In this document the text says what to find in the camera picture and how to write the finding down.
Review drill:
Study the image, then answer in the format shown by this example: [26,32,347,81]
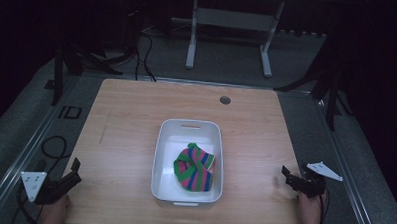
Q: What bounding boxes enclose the person's right hand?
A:
[296,191,329,224]

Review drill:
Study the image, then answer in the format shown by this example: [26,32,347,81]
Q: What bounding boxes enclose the black hanging cables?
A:
[133,26,159,83]

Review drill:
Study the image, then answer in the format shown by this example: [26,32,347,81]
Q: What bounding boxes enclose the person's left hand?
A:
[39,193,71,224]

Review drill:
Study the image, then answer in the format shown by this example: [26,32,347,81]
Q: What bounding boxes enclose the striped green pink blue sock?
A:
[172,141,217,194]

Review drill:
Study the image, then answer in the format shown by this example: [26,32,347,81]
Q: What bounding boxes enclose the white plastic basket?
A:
[149,117,226,209]

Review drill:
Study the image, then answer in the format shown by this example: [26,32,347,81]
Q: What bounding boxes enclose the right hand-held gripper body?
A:
[297,160,345,201]

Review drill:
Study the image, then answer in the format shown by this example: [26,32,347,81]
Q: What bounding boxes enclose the white metal stand frame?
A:
[184,0,286,79]

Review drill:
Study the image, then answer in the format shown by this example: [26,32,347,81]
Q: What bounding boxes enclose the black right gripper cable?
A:
[318,188,332,224]

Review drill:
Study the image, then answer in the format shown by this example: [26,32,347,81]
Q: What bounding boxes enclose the black looped floor cable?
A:
[38,134,69,175]

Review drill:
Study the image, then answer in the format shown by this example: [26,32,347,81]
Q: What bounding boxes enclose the black tripod stand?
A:
[271,34,357,132]
[44,6,141,110]

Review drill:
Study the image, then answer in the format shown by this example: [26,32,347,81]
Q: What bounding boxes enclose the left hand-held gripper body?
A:
[18,171,72,207]

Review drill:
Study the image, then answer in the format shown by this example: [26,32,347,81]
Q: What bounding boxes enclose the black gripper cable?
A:
[318,188,332,224]
[12,182,46,224]

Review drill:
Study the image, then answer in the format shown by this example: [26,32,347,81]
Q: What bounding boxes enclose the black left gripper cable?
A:
[12,182,46,224]

